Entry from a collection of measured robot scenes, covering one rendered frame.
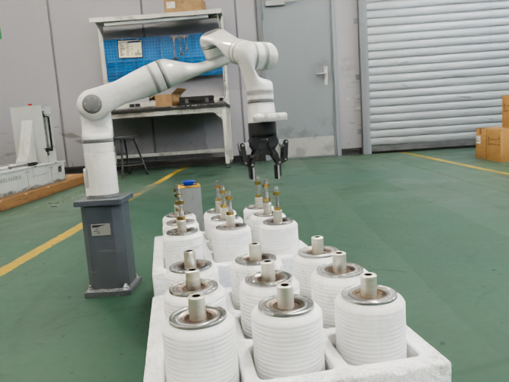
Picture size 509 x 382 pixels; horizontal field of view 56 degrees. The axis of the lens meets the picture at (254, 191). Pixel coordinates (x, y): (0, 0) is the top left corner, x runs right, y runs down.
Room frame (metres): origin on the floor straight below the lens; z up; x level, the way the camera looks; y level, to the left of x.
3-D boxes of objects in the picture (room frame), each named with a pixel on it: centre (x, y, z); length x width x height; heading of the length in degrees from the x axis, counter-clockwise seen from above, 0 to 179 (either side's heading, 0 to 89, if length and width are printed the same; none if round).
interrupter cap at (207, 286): (0.72, 0.10, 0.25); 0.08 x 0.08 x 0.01
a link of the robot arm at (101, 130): (1.50, 0.47, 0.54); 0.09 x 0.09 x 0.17; 12
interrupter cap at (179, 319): (0.60, 0.08, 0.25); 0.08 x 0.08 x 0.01
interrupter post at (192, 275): (0.72, 0.10, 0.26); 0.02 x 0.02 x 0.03
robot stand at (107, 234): (1.50, 0.47, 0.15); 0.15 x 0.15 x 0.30; 88
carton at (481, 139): (4.77, -2.42, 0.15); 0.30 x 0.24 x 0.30; 87
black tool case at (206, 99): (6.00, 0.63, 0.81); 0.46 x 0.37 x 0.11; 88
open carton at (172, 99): (6.10, 0.99, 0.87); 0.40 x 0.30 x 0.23; 74
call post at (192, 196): (1.54, 0.21, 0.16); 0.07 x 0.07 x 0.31; 10
